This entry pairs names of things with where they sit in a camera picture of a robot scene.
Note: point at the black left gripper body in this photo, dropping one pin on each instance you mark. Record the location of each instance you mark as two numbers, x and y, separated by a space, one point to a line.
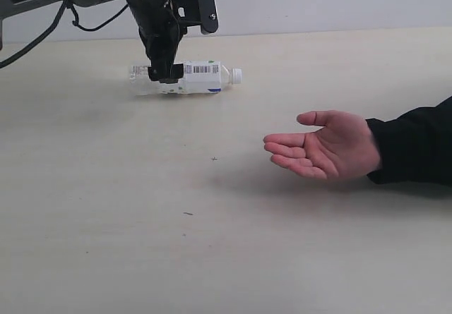
159 32

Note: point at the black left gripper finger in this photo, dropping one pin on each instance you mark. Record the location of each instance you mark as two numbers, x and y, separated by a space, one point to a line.
176 73
156 75

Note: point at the clear bottle white barcode label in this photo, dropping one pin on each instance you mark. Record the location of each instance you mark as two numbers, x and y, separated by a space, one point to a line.
199 78

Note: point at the bare open human hand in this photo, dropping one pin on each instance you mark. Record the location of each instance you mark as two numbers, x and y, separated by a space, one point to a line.
342 148

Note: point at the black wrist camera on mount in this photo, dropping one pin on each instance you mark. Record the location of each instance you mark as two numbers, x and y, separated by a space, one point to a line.
192 13

